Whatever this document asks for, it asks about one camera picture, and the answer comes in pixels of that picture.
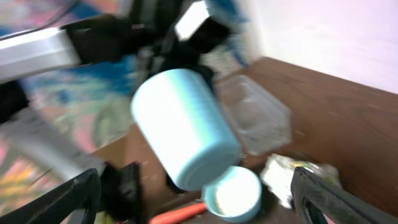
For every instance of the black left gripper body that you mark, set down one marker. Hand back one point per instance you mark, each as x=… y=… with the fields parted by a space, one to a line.
x=146 y=30

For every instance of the clear plastic bin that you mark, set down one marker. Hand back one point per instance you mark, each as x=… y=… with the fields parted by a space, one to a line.
x=260 y=119

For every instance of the light blue rice bowl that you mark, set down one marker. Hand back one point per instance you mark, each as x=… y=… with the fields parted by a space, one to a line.
x=235 y=196

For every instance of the light blue cup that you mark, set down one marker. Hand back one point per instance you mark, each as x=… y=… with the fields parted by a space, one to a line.
x=184 y=125

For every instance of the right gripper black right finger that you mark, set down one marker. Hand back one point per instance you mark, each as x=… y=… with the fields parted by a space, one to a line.
x=316 y=201

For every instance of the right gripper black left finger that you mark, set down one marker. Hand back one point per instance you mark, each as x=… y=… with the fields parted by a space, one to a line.
x=81 y=192

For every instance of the orange carrot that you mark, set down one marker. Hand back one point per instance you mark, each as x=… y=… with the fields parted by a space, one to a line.
x=179 y=215

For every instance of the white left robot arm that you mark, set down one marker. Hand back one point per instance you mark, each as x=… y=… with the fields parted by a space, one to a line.
x=42 y=49

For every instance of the dark brown serving tray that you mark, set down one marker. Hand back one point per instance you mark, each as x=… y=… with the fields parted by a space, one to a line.
x=159 y=198

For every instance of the white tissue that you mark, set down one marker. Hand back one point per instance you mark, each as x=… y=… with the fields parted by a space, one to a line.
x=279 y=170

